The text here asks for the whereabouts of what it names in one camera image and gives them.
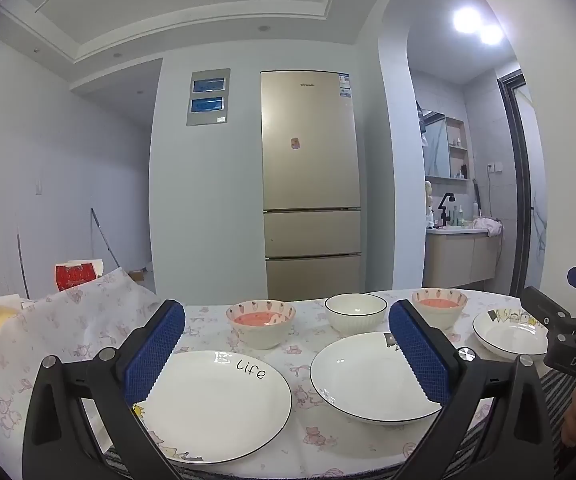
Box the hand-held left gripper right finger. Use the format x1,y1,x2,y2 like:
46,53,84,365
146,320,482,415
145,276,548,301
389,301,554,480

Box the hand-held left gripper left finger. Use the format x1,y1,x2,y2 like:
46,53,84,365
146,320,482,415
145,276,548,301
22,299,189,480

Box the white plate cartoon print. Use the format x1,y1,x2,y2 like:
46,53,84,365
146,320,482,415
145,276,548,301
472,307,551,361

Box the pink strawberry print bowl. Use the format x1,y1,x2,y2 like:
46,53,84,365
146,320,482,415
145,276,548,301
412,288,468,331
226,300,297,351

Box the deep white plate black rim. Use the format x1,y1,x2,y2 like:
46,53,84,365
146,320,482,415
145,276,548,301
310,332,451,426

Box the white ribbed bowl black rim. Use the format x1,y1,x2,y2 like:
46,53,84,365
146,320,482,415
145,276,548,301
324,293,389,336

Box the large white plate black lettering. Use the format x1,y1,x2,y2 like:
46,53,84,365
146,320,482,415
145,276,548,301
133,350,293,465

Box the striped grey clothing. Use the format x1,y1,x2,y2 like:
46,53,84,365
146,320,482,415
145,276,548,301
103,370,576,480

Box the pink printed white tablecloth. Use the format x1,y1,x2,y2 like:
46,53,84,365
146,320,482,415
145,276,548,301
0,267,553,480

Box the beige vanity cabinet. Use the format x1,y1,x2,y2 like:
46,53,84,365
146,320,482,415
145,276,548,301
424,227,501,286

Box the pink cloth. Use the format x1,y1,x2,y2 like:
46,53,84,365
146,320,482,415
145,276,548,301
472,217,504,237

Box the red and white box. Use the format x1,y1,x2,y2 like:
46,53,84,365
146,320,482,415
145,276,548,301
54,259,105,293

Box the black framed glass door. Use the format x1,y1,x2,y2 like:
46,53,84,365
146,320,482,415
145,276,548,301
498,67,548,296

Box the metal mop pole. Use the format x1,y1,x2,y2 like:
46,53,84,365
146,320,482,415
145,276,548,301
90,207,121,268

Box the black faucet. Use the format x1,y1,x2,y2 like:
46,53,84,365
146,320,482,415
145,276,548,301
436,192,456,228

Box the thin leaning rod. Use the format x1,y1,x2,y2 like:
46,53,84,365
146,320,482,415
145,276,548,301
16,227,30,300

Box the bathroom mirror cabinet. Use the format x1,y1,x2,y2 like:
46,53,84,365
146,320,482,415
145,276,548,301
418,100,468,179

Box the gold three-door fridge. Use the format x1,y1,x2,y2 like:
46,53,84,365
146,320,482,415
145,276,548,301
260,70,363,301

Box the grey wall panel blue windows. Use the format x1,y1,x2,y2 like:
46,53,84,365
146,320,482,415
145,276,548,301
186,66,231,127

